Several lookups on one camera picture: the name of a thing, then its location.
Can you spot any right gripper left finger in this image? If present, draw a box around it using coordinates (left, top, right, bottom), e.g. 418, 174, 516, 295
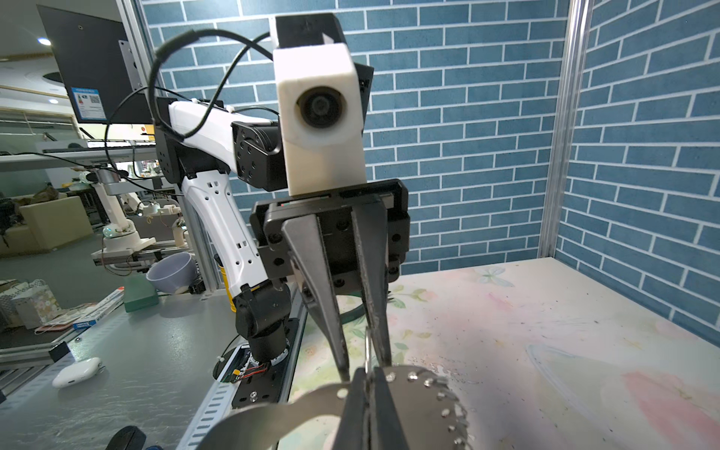
333, 367, 369, 450

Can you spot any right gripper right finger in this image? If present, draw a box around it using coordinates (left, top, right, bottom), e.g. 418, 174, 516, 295
369, 367, 409, 450

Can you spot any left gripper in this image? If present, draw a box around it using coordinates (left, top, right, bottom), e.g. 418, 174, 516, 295
250, 179, 411, 382

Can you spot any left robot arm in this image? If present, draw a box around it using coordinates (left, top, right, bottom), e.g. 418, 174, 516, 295
157, 100, 410, 379

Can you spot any grey plastic cup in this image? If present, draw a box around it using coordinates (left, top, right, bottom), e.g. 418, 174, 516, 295
145, 252, 199, 294

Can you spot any green box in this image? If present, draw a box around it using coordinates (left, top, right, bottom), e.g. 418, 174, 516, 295
123, 274, 159, 313

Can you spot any blue stapler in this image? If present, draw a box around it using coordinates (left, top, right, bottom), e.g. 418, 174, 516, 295
105, 426, 163, 450

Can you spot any black monitor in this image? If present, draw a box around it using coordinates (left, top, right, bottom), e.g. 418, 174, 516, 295
37, 6, 152, 125

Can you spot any white computer mouse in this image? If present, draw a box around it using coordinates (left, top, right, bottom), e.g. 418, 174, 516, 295
52, 357, 103, 389

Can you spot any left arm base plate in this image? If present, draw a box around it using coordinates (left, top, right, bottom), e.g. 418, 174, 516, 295
231, 318, 306, 410

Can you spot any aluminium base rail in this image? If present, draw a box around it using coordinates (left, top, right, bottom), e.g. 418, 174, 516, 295
176, 300, 308, 449

